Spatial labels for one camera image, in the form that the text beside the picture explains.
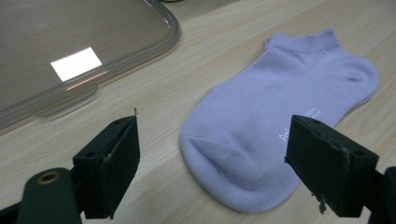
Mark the lavender ankle sock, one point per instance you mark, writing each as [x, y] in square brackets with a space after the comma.
[264, 109]

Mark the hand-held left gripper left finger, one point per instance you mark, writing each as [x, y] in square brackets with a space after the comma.
[106, 161]

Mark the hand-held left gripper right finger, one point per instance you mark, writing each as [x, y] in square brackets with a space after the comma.
[327, 161]

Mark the translucent grey plastic lid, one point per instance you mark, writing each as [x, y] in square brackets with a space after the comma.
[93, 31]

